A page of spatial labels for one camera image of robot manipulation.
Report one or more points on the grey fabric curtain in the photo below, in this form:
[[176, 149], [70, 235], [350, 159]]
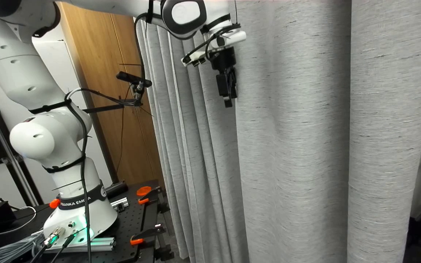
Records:
[[293, 147]]

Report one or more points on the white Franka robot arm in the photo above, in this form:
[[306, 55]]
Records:
[[6, 64]]

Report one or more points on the orange knob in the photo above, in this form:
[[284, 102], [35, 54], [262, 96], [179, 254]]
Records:
[[54, 204]]

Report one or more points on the brown wooden door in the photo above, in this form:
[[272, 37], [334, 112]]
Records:
[[123, 156]]

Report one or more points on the black bar camera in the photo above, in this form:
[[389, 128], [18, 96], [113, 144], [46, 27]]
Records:
[[132, 78]]

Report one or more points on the silver frame post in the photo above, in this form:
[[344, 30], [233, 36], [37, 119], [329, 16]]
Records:
[[6, 147]]

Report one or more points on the black cylinder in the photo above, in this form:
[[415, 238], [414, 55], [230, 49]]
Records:
[[116, 189]]

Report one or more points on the green-tipped connector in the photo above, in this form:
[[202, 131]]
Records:
[[70, 239], [51, 239]]

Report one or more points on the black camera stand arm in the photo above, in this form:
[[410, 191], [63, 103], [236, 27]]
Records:
[[108, 108]]

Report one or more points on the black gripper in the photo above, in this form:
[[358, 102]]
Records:
[[225, 74]]

